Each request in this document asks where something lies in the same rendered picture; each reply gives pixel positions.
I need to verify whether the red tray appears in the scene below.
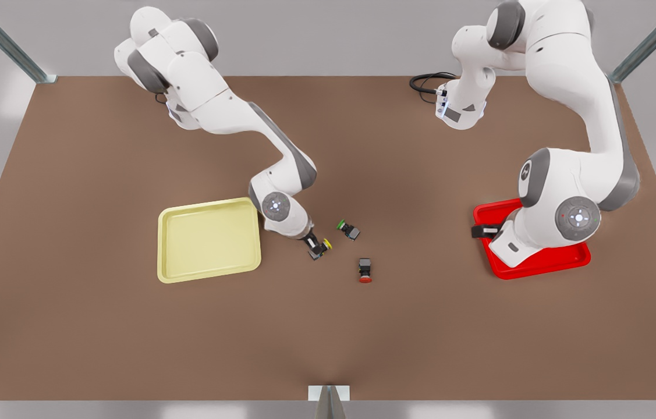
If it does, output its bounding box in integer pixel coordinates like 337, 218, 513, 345
473, 198, 591, 280

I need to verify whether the yellow tray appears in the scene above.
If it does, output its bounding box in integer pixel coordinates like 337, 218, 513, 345
157, 197, 262, 284

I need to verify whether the green button switch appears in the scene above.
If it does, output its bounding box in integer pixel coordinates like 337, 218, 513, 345
336, 219, 361, 242

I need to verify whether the black cable loop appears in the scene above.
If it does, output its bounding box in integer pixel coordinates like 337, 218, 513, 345
409, 72, 460, 105

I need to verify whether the silver frame post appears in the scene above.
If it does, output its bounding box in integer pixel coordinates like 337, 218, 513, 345
0, 0, 57, 84
308, 385, 350, 419
610, 0, 656, 83

